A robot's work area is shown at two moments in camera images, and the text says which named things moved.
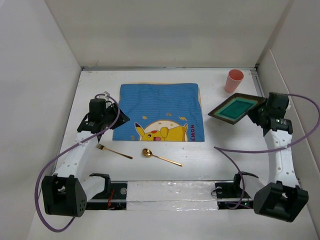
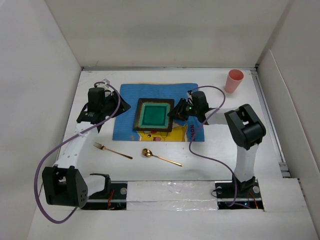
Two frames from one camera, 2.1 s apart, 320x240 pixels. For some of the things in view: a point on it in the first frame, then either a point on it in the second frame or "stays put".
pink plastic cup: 234,79 stays put
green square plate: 235,108 -> 151,115
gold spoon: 148,153 stays put
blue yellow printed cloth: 160,112 stays put
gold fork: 103,147 stays put
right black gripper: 252,113 -> 178,112
